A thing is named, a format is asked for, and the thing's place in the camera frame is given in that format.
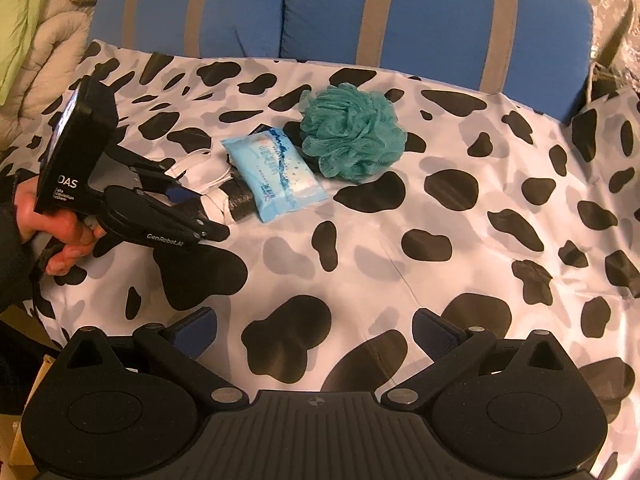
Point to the person's left hand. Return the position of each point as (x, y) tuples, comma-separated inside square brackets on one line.
[(60, 227)]

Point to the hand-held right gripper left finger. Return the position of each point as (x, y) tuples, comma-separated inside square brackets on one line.
[(197, 331)]

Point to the beige quilted blanket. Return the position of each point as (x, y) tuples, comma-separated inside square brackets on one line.
[(55, 65)]

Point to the cow print blanket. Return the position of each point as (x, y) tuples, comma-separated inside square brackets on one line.
[(450, 210)]

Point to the blue striped sofa cushion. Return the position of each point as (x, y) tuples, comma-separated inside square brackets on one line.
[(210, 5), (440, 15)]

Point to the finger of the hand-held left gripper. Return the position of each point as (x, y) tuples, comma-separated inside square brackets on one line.
[(210, 230), (150, 162)]

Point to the clear plastic bag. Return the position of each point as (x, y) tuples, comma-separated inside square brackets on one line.
[(620, 35)]

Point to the light green cloth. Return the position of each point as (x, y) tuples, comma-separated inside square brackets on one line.
[(20, 25)]

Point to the light blue wet wipes packet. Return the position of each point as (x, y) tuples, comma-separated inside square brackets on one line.
[(275, 175)]

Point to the brown cardboard box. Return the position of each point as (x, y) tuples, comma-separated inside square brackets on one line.
[(25, 452)]

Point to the teal bath loofah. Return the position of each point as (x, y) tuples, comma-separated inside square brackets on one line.
[(350, 130)]

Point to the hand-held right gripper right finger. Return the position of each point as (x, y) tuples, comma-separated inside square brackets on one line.
[(430, 332)]

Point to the person's left forearm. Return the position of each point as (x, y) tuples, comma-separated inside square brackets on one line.
[(12, 270)]

